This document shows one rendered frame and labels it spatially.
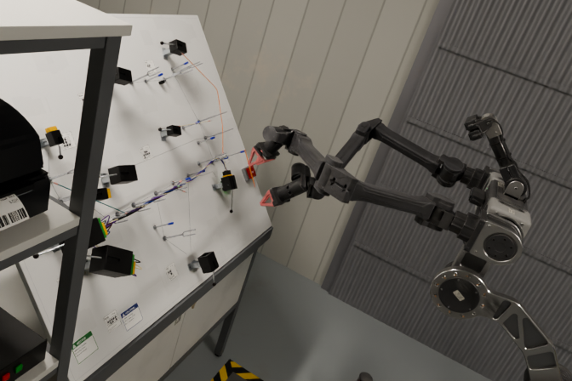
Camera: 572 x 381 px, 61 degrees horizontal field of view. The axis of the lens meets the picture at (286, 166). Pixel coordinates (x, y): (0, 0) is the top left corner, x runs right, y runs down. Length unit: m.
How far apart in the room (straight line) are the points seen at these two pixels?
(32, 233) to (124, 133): 0.80
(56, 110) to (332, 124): 1.94
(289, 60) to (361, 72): 0.47
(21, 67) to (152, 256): 0.70
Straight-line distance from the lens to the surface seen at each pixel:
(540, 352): 2.01
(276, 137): 1.74
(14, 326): 1.30
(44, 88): 1.60
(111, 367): 1.60
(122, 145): 1.71
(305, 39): 3.13
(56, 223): 1.03
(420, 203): 1.54
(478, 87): 2.90
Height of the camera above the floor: 2.05
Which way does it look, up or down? 23 degrees down
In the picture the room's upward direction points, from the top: 18 degrees clockwise
